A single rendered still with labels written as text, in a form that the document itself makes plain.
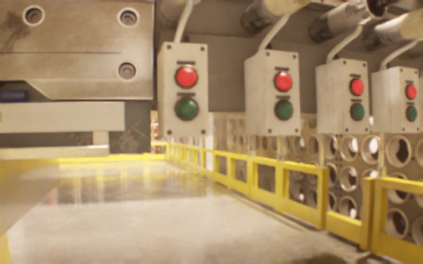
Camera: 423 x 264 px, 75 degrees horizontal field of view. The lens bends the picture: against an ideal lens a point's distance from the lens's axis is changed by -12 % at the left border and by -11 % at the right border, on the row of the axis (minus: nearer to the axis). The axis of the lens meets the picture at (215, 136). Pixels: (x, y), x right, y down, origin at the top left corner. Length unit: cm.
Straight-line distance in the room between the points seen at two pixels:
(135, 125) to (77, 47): 19
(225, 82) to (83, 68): 27
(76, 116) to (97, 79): 12
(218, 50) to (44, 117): 34
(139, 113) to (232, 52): 22
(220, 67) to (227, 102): 7
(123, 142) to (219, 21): 32
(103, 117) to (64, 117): 6
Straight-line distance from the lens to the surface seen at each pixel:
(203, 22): 66
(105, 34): 63
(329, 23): 70
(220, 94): 60
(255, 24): 63
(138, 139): 63
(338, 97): 64
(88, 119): 52
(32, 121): 53
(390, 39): 81
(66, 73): 62
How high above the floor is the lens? 63
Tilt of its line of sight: 1 degrees down
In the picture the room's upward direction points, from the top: 1 degrees counter-clockwise
